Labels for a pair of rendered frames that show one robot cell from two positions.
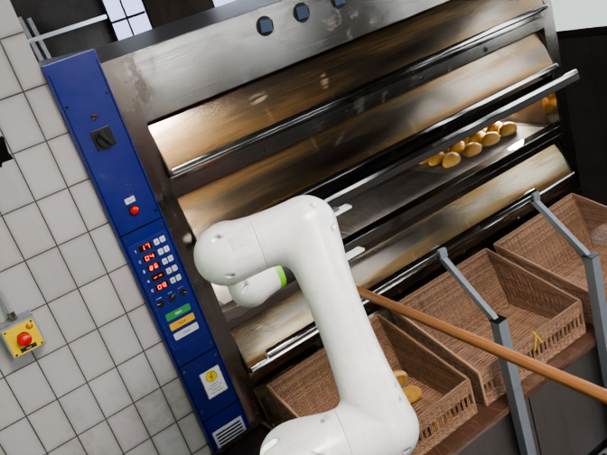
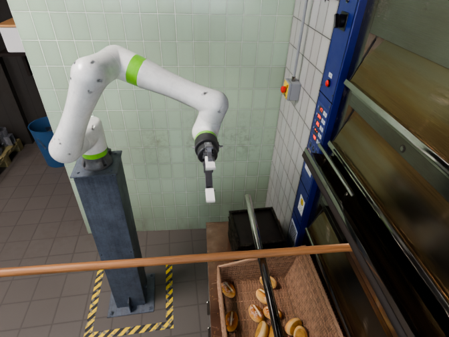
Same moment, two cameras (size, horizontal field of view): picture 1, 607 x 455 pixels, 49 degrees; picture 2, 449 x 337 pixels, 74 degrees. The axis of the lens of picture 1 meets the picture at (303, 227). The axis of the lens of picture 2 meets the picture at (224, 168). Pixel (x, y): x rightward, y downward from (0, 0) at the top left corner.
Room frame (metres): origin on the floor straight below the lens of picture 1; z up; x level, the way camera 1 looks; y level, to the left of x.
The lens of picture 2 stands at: (2.01, -0.83, 2.10)
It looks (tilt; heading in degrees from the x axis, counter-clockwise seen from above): 36 degrees down; 109
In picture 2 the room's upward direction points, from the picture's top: 2 degrees clockwise
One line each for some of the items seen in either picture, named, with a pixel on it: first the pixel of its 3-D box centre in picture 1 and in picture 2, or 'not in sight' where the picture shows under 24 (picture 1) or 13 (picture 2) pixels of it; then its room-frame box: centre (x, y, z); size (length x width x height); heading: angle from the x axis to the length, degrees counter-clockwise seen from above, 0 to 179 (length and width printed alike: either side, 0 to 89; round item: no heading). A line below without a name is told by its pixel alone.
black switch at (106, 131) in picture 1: (101, 131); (340, 14); (2.00, 0.48, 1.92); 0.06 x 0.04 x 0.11; 115
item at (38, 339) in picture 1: (22, 334); (291, 89); (1.82, 0.89, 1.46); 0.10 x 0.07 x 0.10; 115
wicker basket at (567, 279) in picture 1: (583, 253); not in sight; (2.50, -1.11, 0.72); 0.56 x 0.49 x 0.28; 116
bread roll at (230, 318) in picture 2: not in sight; (231, 319); (1.82, -0.09, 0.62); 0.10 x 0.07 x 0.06; 101
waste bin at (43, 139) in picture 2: not in sight; (56, 141); (-0.80, 1.33, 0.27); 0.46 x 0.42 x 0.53; 12
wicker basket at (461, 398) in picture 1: (370, 398); (272, 312); (2.00, -0.03, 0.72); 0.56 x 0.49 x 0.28; 116
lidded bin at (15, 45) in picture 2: not in sight; (33, 35); (-0.90, 1.55, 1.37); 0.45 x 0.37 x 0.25; 29
